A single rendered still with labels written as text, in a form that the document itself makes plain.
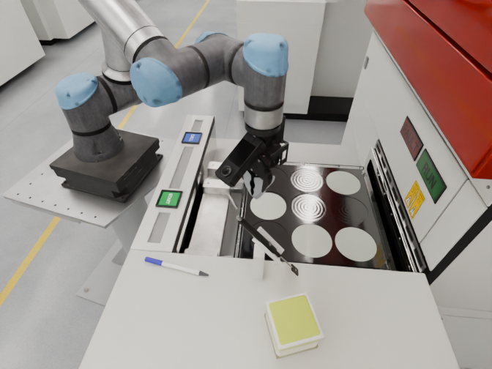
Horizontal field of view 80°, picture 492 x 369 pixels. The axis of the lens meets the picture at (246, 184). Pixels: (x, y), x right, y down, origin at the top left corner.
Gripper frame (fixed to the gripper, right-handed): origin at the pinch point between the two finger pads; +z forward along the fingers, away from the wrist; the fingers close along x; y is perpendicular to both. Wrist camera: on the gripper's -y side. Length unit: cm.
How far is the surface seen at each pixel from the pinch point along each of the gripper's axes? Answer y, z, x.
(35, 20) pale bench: 79, 66, 457
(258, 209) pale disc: 3.9, 9.1, 1.3
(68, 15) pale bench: 119, 65, 450
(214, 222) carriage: -6.6, 11.3, 7.7
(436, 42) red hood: 27.1, -33.2, -18.6
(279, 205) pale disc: 8.8, 9.2, -1.9
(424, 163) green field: 24.5, -11.1, -26.8
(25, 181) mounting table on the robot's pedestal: -36, 17, 71
